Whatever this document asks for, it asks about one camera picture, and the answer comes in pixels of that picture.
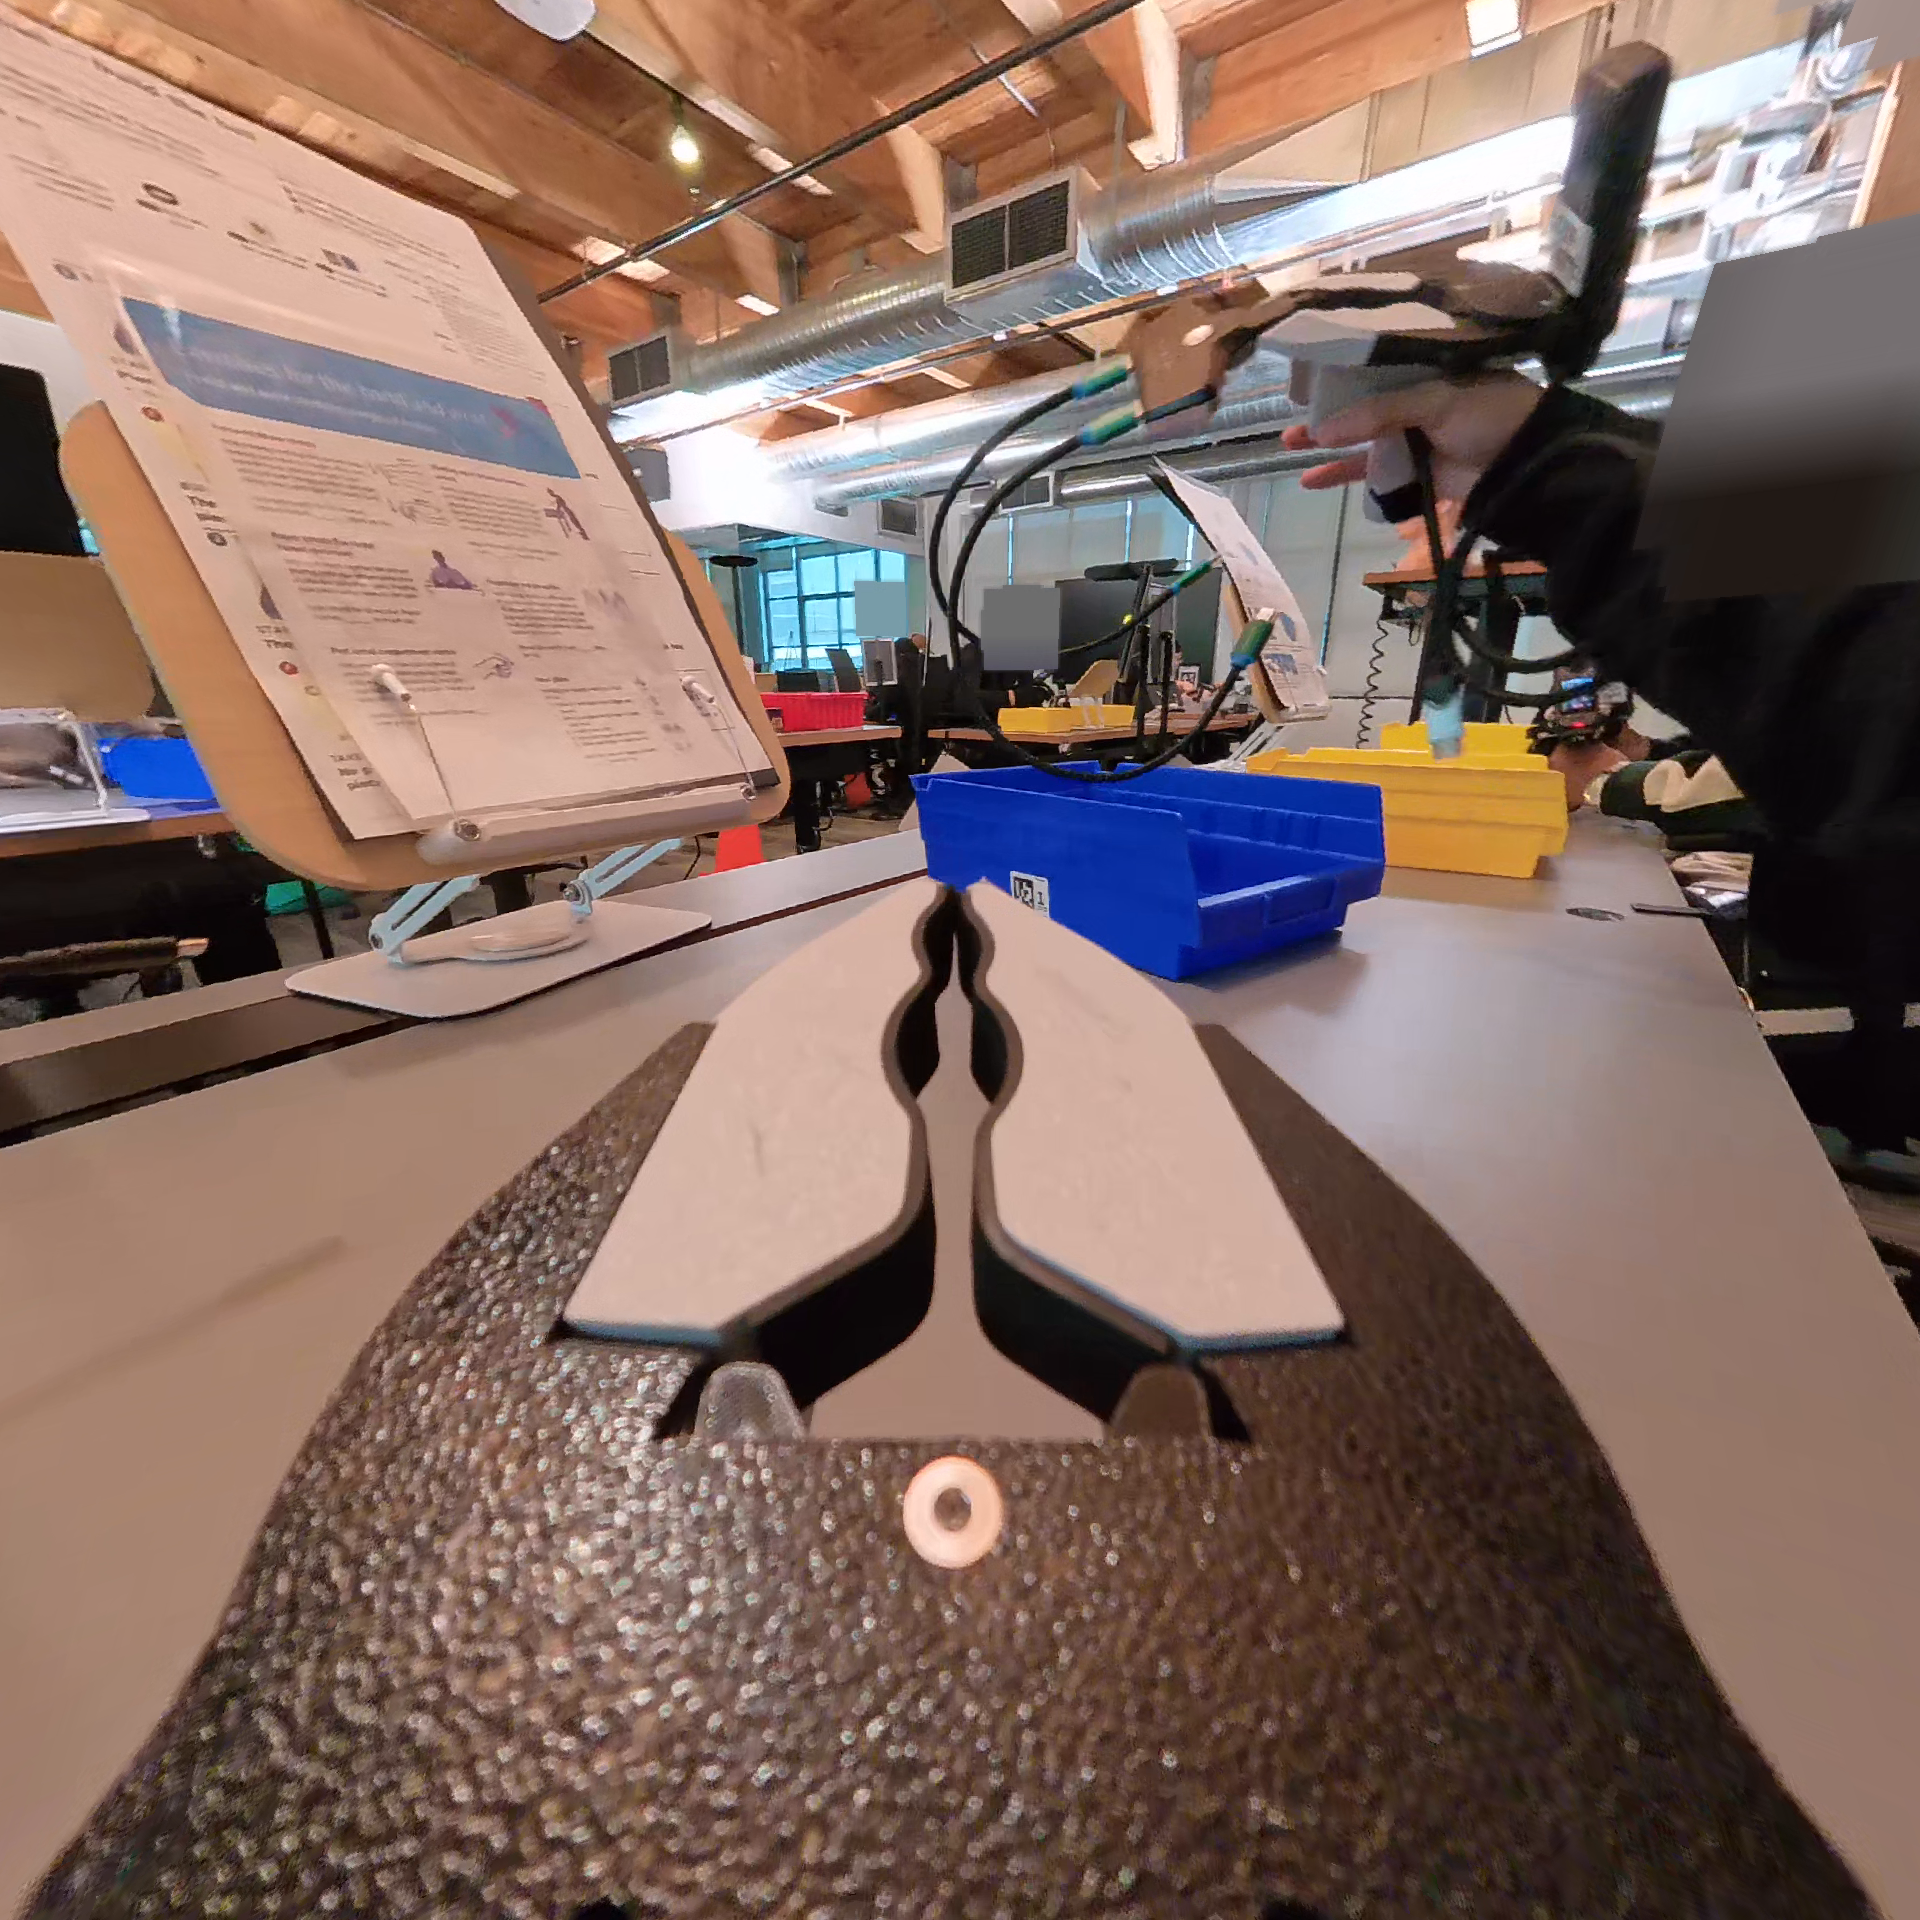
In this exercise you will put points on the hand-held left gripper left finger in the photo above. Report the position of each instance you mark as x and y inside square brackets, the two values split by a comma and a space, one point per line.
[750, 1171]

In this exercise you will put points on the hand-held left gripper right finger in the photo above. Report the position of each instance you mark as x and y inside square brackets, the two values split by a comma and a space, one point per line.
[1155, 1171]

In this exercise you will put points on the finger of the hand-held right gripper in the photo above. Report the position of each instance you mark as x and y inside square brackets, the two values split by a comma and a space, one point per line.
[1373, 333]

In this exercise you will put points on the person's right forearm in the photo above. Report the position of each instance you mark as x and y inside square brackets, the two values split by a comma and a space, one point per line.
[1561, 494]

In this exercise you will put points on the person's right hand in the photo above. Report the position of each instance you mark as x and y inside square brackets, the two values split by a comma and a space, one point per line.
[1440, 443]

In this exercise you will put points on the document stand with paper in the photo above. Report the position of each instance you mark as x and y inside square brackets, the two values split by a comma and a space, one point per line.
[1245, 585]

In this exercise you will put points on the orange traffic cone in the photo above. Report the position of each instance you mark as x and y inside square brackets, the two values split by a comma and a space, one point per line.
[736, 853]

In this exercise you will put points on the black computer monitor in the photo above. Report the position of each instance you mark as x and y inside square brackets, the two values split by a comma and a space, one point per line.
[1094, 615]

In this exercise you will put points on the yellow plastic bin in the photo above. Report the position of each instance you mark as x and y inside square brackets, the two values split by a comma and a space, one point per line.
[1440, 824]
[1485, 739]
[1081, 723]

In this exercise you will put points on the red plastic bin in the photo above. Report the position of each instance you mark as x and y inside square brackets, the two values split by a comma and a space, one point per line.
[810, 711]

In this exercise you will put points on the person's black hoodie torso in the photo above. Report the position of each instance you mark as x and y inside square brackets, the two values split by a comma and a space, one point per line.
[1831, 751]

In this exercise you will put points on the ceiling spot lamp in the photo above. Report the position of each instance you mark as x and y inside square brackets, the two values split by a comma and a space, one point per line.
[682, 143]

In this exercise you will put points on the small blue plastic bin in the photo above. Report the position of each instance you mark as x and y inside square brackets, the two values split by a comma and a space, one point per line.
[159, 765]

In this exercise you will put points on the printed paper sheets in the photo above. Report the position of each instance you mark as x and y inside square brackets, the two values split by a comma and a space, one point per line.
[375, 525]

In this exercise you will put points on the wooden document stand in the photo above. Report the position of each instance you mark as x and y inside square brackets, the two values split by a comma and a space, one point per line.
[164, 630]

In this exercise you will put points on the clear plastic box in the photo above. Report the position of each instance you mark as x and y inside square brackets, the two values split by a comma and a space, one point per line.
[52, 765]

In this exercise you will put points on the white ceiling access point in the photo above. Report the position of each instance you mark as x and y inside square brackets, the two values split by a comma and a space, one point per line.
[549, 12]

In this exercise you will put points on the silver air duct with vents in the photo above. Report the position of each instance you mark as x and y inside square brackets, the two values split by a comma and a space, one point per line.
[1201, 224]

